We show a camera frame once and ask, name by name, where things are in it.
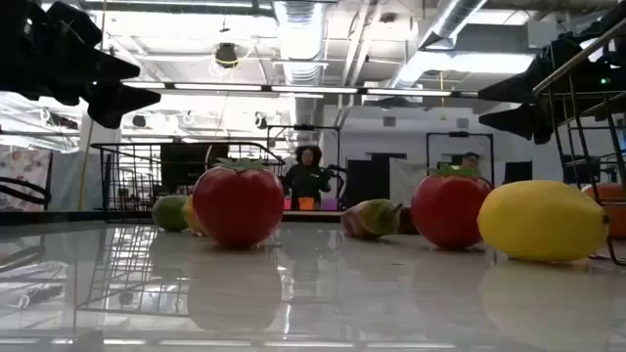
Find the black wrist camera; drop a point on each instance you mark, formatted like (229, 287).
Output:
(567, 49)
(73, 24)

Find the yellow lemon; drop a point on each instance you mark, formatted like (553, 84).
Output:
(543, 220)

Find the green pear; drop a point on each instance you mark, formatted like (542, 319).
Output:
(371, 219)

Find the black curved tube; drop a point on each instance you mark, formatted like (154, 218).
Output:
(34, 191)

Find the black monitor screen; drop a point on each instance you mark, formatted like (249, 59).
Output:
(191, 166)

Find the long light bar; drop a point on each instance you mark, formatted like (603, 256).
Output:
(313, 89)

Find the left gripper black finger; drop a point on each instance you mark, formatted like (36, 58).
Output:
(122, 100)
(115, 69)

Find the green lime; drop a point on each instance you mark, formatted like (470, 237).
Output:
(168, 213)

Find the yellow orange mango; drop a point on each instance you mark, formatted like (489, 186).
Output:
(190, 217)

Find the black station frame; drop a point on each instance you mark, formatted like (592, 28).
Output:
(303, 127)
(460, 133)

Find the pink cup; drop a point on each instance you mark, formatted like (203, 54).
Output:
(288, 204)

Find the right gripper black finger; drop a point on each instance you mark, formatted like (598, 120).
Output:
(518, 88)
(528, 122)

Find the silver ventilation duct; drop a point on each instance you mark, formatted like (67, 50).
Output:
(299, 49)
(440, 34)

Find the black table frame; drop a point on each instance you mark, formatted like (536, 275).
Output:
(73, 216)

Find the orange fruit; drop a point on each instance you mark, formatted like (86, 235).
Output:
(617, 220)

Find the red tomato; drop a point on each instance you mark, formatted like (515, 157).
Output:
(447, 210)

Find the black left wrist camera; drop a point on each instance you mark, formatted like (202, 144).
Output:
(73, 24)

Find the purple cup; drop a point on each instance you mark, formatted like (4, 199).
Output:
(328, 204)

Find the floral cloth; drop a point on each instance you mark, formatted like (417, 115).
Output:
(24, 171)

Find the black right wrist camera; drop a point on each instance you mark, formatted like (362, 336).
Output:
(567, 49)

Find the black hanging round device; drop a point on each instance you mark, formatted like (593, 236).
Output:
(226, 55)

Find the red apple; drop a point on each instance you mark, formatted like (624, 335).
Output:
(238, 205)

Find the person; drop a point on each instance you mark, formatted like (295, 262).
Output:
(307, 183)
(470, 161)

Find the orange cup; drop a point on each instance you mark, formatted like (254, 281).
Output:
(306, 204)

